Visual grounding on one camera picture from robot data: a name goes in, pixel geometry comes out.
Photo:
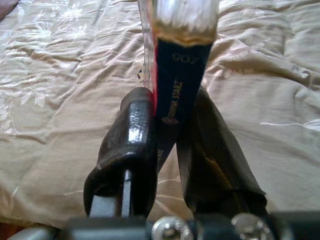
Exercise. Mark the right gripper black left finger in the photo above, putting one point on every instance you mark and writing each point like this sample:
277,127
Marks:
135,140

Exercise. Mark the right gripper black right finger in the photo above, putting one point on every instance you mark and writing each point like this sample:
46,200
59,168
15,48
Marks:
215,160

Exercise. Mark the colourful cartoon cover book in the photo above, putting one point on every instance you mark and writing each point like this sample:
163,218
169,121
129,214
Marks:
180,75

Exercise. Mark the bed with beige floral sheet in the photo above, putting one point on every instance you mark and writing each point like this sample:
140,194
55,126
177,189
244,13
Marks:
62,112

